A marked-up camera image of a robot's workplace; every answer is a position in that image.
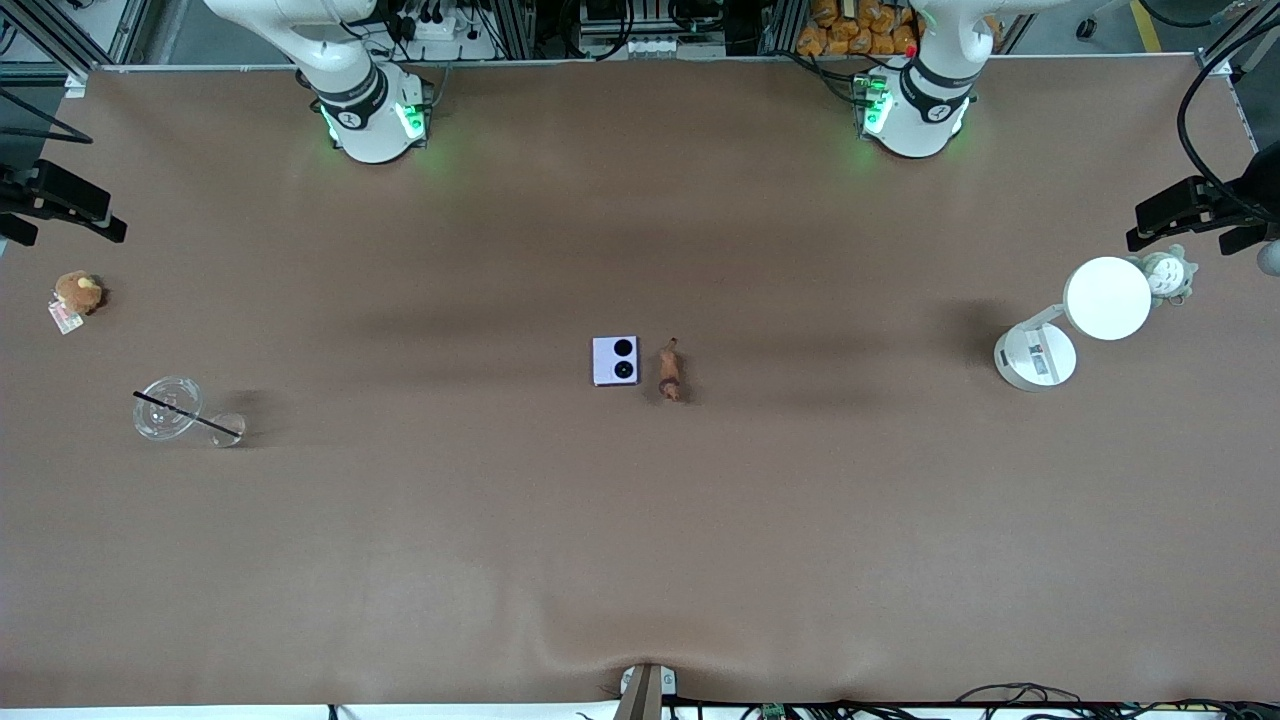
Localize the small white square box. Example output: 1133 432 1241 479
592 336 640 387

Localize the grey totoro plush toy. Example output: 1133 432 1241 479
1130 245 1199 306

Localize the brown plush toy with tag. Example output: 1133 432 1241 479
48 271 105 335

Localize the white desk lamp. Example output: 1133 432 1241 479
994 257 1153 392

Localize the clear plastic cup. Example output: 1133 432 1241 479
133 376 248 449

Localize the black drinking straw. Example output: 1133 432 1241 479
133 391 244 438

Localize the orange bread pile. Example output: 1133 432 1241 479
797 0 923 58

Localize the white power strip with plugs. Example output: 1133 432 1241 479
400 5 473 48

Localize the white socket strip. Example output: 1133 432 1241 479
580 35 726 59

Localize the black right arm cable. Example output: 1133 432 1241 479
0 88 95 145

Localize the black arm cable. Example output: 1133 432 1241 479
0 88 95 145
1177 40 1280 221

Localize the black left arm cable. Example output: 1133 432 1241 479
1177 40 1280 221

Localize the white perforated edge rail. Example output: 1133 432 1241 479
1226 72 1263 153

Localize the aluminium frame post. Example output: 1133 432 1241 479
763 0 803 56
503 0 538 61
0 0 96 83
1198 0 1280 78

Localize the grey camera pole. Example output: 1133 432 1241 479
613 662 678 720

